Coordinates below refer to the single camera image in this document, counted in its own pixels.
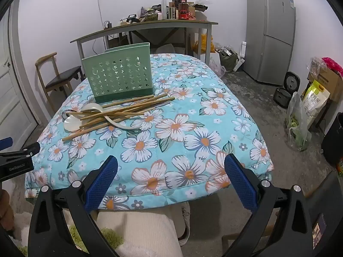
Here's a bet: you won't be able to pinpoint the yellow plastic bag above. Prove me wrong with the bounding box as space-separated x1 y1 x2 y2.
193 33 216 54

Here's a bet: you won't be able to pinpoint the white plastic part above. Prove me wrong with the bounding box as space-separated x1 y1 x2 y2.
233 41 247 72

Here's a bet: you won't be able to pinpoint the black bin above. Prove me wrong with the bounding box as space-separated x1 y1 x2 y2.
321 112 343 166

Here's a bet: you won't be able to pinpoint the black object with label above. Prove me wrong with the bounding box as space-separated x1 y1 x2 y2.
303 170 343 257

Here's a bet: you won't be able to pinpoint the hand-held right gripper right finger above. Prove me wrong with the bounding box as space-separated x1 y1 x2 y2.
223 153 314 257

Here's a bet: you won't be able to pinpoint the brown cardboard box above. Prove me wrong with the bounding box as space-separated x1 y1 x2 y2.
308 67 343 102

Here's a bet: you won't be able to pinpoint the pile of wooden chopsticks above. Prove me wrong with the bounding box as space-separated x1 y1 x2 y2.
62 93 176 142

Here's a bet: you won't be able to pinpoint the grey sacks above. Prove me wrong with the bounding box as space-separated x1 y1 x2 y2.
150 43 185 55

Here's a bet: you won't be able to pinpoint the yellow and white sack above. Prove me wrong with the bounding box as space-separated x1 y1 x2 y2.
301 80 331 129

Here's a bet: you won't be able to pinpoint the cream fluffy pants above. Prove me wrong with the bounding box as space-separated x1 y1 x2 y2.
11 211 181 257

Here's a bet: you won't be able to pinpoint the wooden chair with black seat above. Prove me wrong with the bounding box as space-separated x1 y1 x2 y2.
35 52 85 106

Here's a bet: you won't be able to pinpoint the silver refrigerator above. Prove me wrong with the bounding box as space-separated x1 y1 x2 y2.
242 0 296 86

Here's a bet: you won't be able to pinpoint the pink bundle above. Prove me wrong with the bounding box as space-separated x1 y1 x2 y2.
322 57 343 77

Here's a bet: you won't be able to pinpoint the pink translucent plastic bag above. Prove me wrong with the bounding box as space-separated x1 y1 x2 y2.
209 56 227 77

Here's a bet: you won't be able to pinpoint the floral blue blanket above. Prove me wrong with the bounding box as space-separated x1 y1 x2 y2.
24 53 275 211

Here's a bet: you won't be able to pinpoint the white panel door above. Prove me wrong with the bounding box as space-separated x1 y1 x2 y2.
0 5 39 143

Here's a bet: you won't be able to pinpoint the white shoe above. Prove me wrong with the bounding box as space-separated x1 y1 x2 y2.
177 202 191 247

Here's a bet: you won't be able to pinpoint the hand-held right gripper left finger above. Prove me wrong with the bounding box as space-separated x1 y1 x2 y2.
28 155 126 257

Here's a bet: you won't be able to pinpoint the green perforated utensil holder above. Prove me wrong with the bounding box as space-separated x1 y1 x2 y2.
81 42 155 104

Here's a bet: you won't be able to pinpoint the black rice cooker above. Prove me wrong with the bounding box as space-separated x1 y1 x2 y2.
273 71 301 108

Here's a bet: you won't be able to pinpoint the wooden table with grey legs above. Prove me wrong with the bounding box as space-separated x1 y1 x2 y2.
70 20 219 65

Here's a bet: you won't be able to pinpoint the green bag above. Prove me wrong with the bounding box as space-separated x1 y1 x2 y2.
218 45 239 72

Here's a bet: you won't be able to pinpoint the clear plastic bag of vegetables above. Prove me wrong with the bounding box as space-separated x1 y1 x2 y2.
285 91 313 152

